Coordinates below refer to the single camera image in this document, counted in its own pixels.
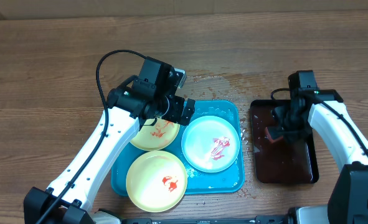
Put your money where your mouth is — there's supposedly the red black sponge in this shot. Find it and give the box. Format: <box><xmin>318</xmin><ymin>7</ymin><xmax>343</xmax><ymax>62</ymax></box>
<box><xmin>265</xmin><ymin>126</ymin><xmax>283</xmax><ymax>144</ymax></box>

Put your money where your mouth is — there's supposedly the light blue plate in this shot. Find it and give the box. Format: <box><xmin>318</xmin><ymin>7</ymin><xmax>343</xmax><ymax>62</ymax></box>
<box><xmin>181</xmin><ymin>116</ymin><xmax>240</xmax><ymax>173</ymax></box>

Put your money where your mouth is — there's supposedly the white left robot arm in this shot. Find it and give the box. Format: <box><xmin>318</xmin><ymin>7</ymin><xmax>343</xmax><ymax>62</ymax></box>
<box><xmin>23</xmin><ymin>57</ymin><xmax>195</xmax><ymax>223</ymax></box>

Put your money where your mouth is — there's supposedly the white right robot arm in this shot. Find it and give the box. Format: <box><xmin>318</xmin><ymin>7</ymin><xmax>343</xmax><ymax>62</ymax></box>
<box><xmin>265</xmin><ymin>70</ymin><xmax>368</xmax><ymax>224</ymax></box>

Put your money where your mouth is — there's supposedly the black water tray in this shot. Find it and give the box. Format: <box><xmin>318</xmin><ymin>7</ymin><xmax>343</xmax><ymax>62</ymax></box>
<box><xmin>250</xmin><ymin>100</ymin><xmax>319</xmax><ymax>185</ymax></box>

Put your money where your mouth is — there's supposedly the blue plastic tray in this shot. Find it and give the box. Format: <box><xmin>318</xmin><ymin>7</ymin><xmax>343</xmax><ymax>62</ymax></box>
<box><xmin>111</xmin><ymin>100</ymin><xmax>245</xmax><ymax>196</ymax></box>

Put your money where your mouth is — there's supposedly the yellow plate far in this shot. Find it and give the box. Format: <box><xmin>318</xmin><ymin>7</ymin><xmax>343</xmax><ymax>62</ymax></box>
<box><xmin>130</xmin><ymin>119</ymin><xmax>180</xmax><ymax>151</ymax></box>

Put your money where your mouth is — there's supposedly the yellow plate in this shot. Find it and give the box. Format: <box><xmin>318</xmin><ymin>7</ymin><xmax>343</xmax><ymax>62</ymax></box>
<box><xmin>130</xmin><ymin>119</ymin><xmax>180</xmax><ymax>151</ymax></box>
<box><xmin>126</xmin><ymin>151</ymin><xmax>187</xmax><ymax>212</ymax></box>

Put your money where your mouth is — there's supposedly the yellow plate near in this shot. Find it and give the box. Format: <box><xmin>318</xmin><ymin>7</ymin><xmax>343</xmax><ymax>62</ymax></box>
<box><xmin>126</xmin><ymin>151</ymin><xmax>187</xmax><ymax>212</ymax></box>

